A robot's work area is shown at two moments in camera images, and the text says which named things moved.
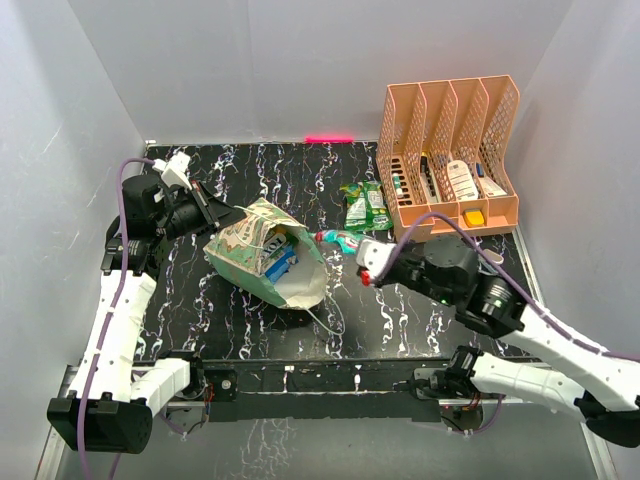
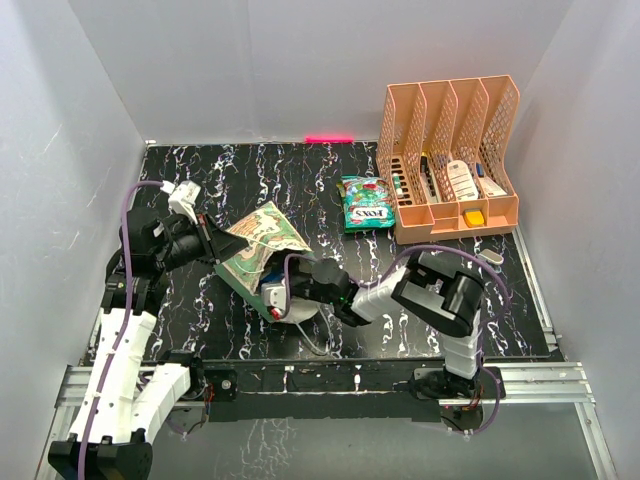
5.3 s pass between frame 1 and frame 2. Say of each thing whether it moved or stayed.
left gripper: moved
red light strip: stayed
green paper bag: moved
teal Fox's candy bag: moved
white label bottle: stayed
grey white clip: stayed
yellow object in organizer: stayed
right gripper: moved
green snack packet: moved
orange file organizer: stayed
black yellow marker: stayed
